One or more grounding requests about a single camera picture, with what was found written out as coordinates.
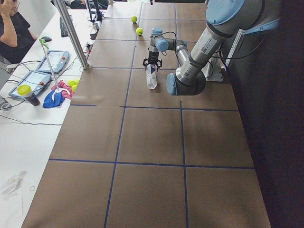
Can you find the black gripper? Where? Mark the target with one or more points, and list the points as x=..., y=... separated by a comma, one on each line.
x=153, y=56

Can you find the clear Wilson tennis ball can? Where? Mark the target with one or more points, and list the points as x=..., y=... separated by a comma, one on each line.
x=151, y=79

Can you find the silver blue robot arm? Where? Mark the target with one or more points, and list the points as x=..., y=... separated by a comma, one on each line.
x=223, y=19

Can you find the spare yellow tennis ball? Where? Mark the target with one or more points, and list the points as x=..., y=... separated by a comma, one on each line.
x=71, y=83
x=74, y=87

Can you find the small metal cup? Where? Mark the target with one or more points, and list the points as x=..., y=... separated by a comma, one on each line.
x=95, y=26

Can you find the far blue teach pendant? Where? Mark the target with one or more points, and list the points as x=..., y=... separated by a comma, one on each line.
x=58, y=60

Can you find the blue teach pendant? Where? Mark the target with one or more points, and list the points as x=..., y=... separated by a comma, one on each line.
x=35, y=79
x=58, y=60

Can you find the black keyboard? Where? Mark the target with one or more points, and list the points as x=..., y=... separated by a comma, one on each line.
x=63, y=30

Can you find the blue and pink cloth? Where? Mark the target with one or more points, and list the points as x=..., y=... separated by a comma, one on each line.
x=55, y=98

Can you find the black computer mouse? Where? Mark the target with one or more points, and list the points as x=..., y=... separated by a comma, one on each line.
x=47, y=39

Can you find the metal rod with green clip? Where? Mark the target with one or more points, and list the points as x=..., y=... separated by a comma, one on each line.
x=45, y=47

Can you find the near blue teach pendant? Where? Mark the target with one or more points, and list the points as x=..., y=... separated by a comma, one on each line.
x=35, y=79

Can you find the dark bottle with yellow lid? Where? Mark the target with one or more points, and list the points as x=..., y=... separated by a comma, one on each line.
x=26, y=92

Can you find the person in black shirt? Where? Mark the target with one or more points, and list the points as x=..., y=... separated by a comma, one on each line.
x=15, y=37

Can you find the crumpled white tissue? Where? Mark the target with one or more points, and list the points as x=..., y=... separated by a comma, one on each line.
x=12, y=183

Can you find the aluminium frame post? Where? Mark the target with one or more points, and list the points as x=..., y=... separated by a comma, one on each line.
x=61, y=7

